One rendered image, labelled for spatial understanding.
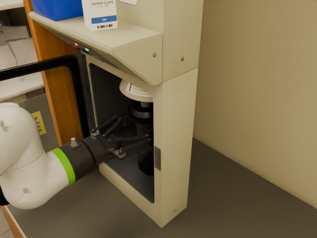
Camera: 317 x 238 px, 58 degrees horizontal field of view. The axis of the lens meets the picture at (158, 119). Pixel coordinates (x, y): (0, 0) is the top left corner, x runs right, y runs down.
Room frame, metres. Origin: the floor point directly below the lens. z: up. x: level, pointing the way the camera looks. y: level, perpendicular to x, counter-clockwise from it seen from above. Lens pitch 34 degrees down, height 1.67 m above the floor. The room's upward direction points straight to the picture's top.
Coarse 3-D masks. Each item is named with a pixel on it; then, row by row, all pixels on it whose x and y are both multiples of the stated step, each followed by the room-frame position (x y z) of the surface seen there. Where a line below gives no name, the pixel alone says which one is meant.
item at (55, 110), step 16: (16, 80) 0.64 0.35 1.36; (32, 80) 0.66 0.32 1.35; (48, 80) 0.68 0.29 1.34; (64, 80) 0.70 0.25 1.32; (0, 96) 0.61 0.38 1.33; (16, 96) 0.63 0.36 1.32; (32, 96) 0.65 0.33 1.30; (48, 96) 0.67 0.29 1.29; (64, 96) 0.70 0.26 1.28; (32, 112) 0.65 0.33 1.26; (48, 112) 0.67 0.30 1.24; (64, 112) 0.69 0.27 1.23; (48, 128) 0.66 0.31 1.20; (64, 128) 0.69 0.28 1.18; (80, 128) 0.72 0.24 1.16; (48, 144) 0.66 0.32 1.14
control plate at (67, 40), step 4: (52, 32) 0.67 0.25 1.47; (60, 36) 0.65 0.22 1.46; (64, 36) 0.61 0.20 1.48; (64, 40) 0.68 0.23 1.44; (68, 40) 0.62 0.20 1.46; (72, 40) 0.58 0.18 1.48; (72, 44) 0.66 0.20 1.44; (80, 44) 0.56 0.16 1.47; (84, 48) 0.58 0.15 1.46; (88, 48) 0.54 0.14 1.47; (88, 52) 0.62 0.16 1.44; (92, 52) 0.57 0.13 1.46; (96, 52) 0.53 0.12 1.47; (92, 56) 0.64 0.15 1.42; (100, 56) 0.54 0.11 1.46; (108, 64) 0.60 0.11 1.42; (112, 64) 0.56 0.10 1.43
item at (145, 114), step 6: (138, 102) 0.70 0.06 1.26; (144, 102) 0.68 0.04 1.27; (150, 102) 0.69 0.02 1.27; (132, 108) 0.68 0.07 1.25; (138, 108) 0.67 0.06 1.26; (144, 108) 0.67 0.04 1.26; (150, 108) 0.67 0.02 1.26; (138, 114) 0.66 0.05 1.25; (144, 114) 0.65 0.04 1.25; (150, 114) 0.65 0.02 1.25
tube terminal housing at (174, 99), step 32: (160, 0) 0.53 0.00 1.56; (192, 0) 0.57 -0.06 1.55; (160, 32) 0.53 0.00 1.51; (192, 32) 0.58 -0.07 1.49; (96, 64) 0.70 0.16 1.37; (192, 64) 0.58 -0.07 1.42; (160, 96) 0.52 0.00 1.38; (192, 96) 0.59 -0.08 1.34; (160, 128) 0.52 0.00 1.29; (192, 128) 0.59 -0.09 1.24; (128, 192) 0.63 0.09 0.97; (160, 192) 0.52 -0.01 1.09; (160, 224) 0.52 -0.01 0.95
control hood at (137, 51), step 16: (32, 16) 0.66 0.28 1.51; (80, 16) 0.64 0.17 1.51; (64, 32) 0.56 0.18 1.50; (80, 32) 0.53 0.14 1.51; (96, 32) 0.53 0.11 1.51; (112, 32) 0.53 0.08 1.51; (128, 32) 0.53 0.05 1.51; (144, 32) 0.53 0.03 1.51; (96, 48) 0.48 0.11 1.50; (112, 48) 0.45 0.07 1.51; (128, 48) 0.46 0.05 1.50; (144, 48) 0.49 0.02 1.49; (160, 48) 0.52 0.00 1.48; (128, 64) 0.46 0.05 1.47; (144, 64) 0.49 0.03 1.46; (160, 64) 0.52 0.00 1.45; (144, 80) 0.49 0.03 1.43; (160, 80) 0.52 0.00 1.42
